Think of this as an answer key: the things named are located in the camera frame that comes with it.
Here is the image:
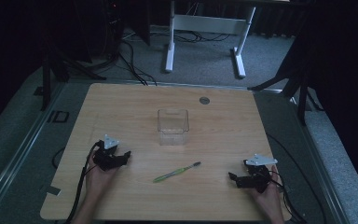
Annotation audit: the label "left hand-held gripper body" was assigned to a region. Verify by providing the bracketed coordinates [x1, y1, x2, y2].
[92, 133, 126, 172]

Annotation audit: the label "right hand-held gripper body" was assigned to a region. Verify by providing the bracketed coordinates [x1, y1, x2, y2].
[242, 153, 279, 194]

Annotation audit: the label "clear plastic container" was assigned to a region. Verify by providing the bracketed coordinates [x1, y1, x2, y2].
[157, 108, 190, 147]

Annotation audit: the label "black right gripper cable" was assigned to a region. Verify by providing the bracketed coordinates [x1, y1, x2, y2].
[265, 133, 328, 224]

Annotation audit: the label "person's right hand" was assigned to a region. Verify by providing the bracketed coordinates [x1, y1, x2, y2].
[250, 164, 283, 217]

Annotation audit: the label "green toothbrush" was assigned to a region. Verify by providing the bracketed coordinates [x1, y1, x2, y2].
[152, 161, 202, 184]

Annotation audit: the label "black floor cables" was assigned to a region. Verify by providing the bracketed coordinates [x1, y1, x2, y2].
[92, 29, 231, 87]

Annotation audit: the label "white desk frame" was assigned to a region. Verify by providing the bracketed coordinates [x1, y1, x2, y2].
[164, 0, 257, 79]

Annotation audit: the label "person's left hand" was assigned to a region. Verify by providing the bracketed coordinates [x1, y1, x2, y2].
[85, 150, 119, 200]

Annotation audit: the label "black metal stand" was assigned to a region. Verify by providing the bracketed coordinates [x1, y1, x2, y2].
[40, 31, 108, 112]
[247, 36, 324, 127]

